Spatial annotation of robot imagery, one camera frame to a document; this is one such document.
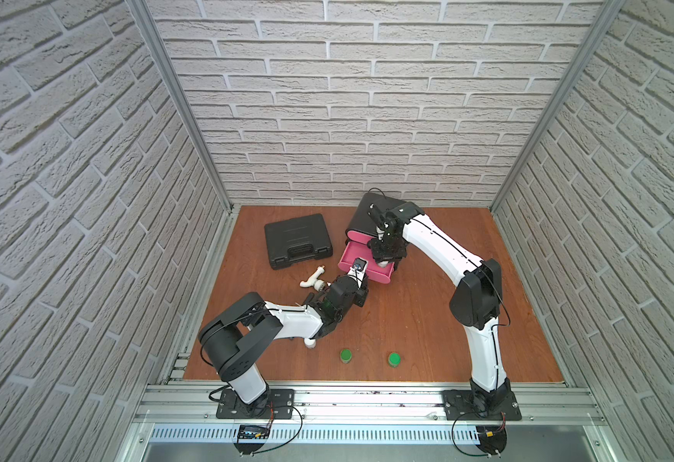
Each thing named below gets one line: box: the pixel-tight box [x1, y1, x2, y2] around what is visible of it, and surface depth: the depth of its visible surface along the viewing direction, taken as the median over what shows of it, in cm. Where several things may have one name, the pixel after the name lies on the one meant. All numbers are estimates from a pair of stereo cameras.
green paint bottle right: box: [388, 351, 402, 369], surface depth 81 cm
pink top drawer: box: [345, 228, 379, 246], surface depth 92 cm
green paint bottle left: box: [339, 348, 354, 364], surface depth 81 cm
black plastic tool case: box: [264, 213, 334, 271], surface depth 104 cm
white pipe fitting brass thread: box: [299, 264, 327, 292], surface depth 98 cm
